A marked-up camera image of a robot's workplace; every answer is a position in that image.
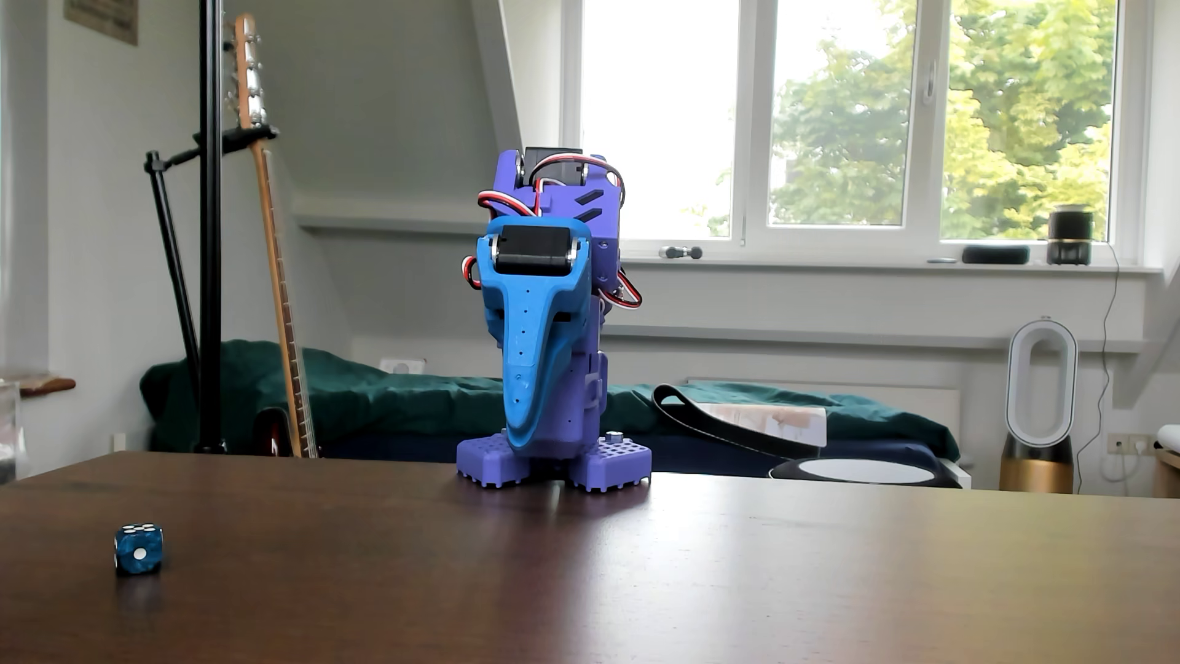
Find blue gripper with motor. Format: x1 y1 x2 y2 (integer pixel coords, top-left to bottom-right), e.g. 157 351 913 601
476 215 593 454

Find blue dice with white dots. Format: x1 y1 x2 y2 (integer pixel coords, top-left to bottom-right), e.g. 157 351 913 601
114 524 165 577

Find dark green bed blanket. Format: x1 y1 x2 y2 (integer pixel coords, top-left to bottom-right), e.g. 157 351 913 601
140 339 962 462

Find dark blue mattress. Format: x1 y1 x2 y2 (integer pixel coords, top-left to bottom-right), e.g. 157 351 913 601
318 432 943 479

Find guitar with wooden neck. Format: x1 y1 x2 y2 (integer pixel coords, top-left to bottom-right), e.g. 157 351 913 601
229 13 320 459

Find white framed window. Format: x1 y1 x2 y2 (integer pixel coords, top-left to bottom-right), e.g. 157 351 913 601
560 0 1152 271

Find black round disc white top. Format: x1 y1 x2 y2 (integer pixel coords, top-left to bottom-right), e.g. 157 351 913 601
769 457 962 489

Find black guitar stand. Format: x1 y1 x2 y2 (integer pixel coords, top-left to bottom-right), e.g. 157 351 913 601
144 124 280 389

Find brown wooden shelf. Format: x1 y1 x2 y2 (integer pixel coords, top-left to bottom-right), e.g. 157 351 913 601
0 371 77 400

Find white and gold bladeless fan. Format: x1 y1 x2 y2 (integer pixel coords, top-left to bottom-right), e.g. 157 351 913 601
999 317 1080 494

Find clear glass container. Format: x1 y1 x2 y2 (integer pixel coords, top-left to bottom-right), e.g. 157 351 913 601
0 381 23 486

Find black cylindrical speaker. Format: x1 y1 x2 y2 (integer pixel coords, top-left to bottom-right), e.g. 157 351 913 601
1047 205 1095 267

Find red white black servo cable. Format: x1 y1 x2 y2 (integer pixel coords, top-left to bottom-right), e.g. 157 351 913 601
528 153 645 311
461 189 538 293

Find black curved strap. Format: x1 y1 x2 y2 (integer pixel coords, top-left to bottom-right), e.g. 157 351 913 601
651 384 824 460

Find brown framed wall picture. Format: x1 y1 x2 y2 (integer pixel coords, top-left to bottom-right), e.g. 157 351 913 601
63 0 140 47

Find thin black power cable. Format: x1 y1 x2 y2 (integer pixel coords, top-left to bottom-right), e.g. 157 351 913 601
1073 243 1123 472

